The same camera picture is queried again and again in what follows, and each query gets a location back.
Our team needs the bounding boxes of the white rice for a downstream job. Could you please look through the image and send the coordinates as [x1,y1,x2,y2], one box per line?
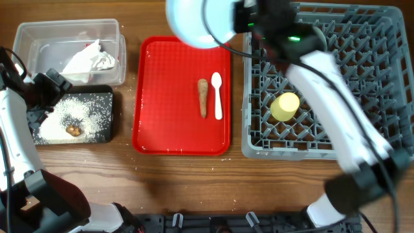
[34,95,113,145]

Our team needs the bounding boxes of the brown food scrap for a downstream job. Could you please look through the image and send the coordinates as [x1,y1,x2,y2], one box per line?
[66,125,82,137]

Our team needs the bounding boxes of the white napkin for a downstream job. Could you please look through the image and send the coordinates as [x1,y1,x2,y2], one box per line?
[95,52,115,71]
[63,39,105,83]

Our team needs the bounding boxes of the large light blue plate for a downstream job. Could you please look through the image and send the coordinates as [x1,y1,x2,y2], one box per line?
[166,0,236,49]

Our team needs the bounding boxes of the white plastic spoon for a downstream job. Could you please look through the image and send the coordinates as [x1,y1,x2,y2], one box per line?
[211,72,223,120]

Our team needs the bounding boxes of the brown carrot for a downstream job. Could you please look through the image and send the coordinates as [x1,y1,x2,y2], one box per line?
[197,78,208,118]

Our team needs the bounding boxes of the yellow plastic cup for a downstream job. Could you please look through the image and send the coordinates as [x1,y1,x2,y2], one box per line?
[270,93,300,122]

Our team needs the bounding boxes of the light green bowl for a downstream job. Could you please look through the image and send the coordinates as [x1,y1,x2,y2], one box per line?
[313,27,327,52]

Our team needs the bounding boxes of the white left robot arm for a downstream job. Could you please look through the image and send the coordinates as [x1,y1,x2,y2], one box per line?
[1,47,146,232]

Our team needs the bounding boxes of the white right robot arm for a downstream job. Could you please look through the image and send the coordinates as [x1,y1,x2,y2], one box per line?
[232,1,409,230]

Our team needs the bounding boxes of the black waste tray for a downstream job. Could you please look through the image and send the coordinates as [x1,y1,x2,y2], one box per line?
[30,84,114,146]

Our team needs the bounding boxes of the grey dishwasher rack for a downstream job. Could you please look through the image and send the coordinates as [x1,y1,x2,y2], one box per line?
[242,3,413,161]

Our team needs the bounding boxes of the clear plastic bin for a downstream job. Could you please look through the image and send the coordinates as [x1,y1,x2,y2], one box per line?
[13,19,127,85]

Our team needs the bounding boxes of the red plastic tray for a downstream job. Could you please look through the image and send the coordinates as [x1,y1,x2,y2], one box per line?
[132,36,232,156]

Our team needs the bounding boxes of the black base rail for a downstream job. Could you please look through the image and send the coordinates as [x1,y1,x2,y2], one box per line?
[136,212,362,233]

